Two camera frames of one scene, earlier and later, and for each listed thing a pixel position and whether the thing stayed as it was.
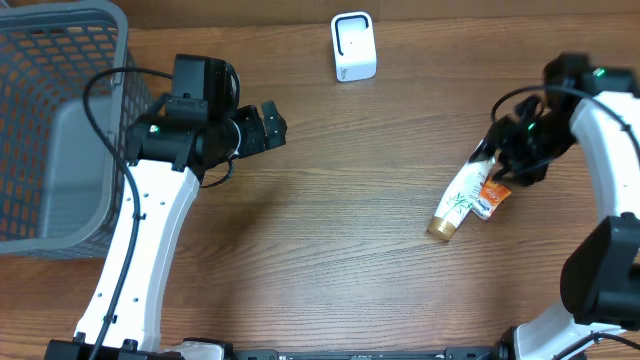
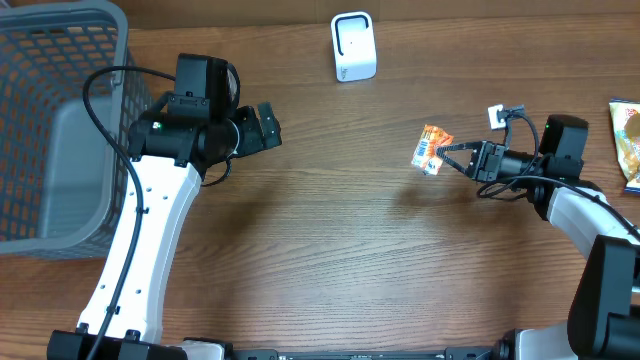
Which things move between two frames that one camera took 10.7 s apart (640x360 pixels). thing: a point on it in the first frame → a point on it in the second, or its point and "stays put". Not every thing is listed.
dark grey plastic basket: [62, 189] stays put
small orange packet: [491, 196] → [426, 158]
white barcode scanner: [354, 46] stays put
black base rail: [450, 353] stays put
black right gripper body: [529, 148] → [492, 161]
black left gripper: [257, 139] stays put
